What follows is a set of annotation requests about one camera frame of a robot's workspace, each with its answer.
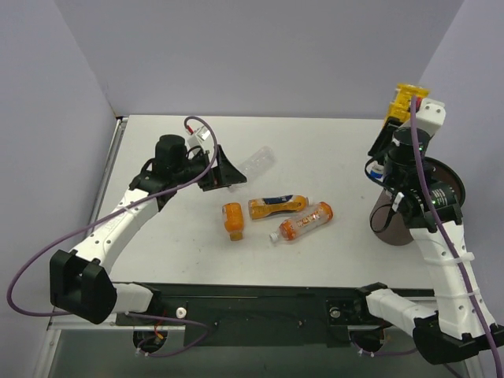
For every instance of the brown round bin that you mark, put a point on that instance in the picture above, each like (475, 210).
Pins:
(448, 195)

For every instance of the clear empty plastic bottle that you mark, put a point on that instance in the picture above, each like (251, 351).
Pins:
(255, 166)

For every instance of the yellow bottle blue cap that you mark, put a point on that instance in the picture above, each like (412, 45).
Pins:
(399, 107)

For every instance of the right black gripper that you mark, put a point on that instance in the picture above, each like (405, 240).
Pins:
(379, 140)

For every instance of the short orange juice bottle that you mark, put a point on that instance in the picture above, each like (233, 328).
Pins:
(233, 220)

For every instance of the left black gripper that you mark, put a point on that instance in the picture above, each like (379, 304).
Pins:
(215, 168)

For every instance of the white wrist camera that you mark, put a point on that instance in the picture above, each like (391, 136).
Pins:
(198, 139)
(430, 116)

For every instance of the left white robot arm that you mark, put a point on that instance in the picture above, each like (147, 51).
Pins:
(79, 279)

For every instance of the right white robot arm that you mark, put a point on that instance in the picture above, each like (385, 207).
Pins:
(461, 326)

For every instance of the orange floral tea bottle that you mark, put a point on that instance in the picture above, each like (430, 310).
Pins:
(303, 222)

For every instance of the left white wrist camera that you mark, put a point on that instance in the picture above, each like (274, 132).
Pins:
(198, 139)

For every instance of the orange bottle navy label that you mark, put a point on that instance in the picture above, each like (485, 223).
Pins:
(260, 208)

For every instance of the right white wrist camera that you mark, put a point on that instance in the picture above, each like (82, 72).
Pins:
(430, 116)

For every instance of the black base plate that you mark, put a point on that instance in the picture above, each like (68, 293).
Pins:
(261, 316)

